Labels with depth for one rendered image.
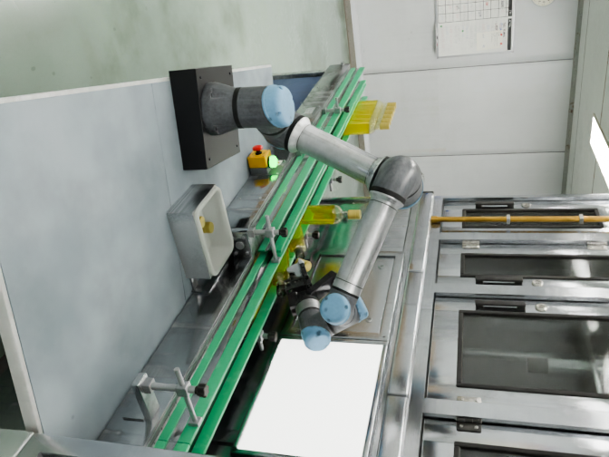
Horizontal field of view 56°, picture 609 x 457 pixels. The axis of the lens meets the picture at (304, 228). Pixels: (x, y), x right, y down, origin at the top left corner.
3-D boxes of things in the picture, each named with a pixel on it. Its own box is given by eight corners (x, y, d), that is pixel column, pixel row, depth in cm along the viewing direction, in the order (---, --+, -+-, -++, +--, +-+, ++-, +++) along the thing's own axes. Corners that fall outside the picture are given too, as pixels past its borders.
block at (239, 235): (232, 258, 183) (253, 258, 181) (226, 233, 178) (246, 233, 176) (236, 252, 186) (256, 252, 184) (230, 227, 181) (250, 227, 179)
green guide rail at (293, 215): (257, 252, 185) (281, 253, 183) (256, 249, 185) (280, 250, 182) (352, 82, 328) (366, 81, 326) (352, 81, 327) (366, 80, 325)
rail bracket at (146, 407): (124, 423, 132) (214, 433, 125) (101, 371, 123) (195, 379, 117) (135, 407, 136) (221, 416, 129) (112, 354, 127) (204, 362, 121)
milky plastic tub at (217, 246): (188, 279, 167) (215, 279, 164) (167, 212, 156) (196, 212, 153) (209, 246, 181) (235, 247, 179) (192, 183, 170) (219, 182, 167)
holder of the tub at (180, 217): (190, 293, 170) (215, 294, 168) (166, 213, 156) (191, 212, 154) (212, 260, 184) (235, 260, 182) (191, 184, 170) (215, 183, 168)
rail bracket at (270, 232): (254, 263, 182) (291, 264, 178) (243, 218, 174) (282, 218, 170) (256, 257, 184) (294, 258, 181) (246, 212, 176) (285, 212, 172)
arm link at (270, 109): (238, 78, 159) (285, 76, 155) (254, 99, 171) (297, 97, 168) (235, 119, 156) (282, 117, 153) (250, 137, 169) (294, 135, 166)
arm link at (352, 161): (265, 90, 170) (430, 168, 153) (279, 110, 184) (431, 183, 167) (244, 124, 169) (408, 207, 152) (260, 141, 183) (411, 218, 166)
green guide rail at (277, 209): (253, 233, 181) (277, 233, 179) (253, 230, 181) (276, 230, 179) (351, 69, 324) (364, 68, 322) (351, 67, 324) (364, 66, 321)
